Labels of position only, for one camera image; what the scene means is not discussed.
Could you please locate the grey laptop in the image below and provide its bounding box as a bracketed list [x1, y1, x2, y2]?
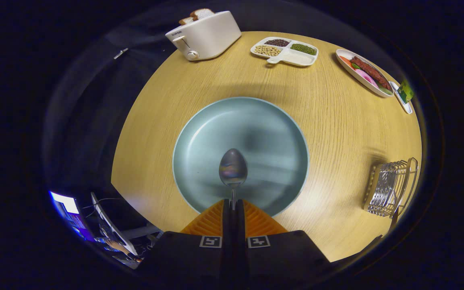
[90, 192, 139, 256]

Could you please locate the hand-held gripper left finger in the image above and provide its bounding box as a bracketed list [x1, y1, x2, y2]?
[137, 199, 234, 290]

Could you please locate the brown steak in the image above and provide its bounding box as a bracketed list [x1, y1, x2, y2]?
[351, 56, 392, 91]

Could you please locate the small white saucer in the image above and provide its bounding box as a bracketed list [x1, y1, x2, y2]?
[389, 81, 413, 114]

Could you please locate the glowing computer monitor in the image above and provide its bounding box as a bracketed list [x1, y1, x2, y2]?
[50, 191, 91, 242]

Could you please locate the silver spoon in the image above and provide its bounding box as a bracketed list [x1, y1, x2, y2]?
[218, 148, 249, 211]

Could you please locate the white toaster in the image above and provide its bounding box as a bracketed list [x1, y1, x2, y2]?
[165, 10, 242, 62]

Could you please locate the pile of green beans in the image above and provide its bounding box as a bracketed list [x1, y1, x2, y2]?
[290, 43, 317, 56]

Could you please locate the pile of yellow soybeans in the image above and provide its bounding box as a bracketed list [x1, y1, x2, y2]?
[254, 45, 282, 57]

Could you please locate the green label drink bottle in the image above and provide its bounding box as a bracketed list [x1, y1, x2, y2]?
[397, 79, 414, 104]

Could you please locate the white oval food plate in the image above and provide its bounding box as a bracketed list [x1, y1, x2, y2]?
[336, 49, 395, 98]

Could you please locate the metal wire basket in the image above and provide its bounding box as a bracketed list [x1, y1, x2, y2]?
[363, 157, 419, 218]

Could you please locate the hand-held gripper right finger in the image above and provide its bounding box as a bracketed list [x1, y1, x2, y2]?
[234, 199, 332, 290]

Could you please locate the teal round plate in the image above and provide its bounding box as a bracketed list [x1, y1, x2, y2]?
[172, 97, 310, 218]

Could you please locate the pink round food slice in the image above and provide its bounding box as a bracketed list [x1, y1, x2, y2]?
[355, 68, 379, 89]

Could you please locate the white divided tray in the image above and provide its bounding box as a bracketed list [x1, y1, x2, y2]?
[250, 37, 319, 67]

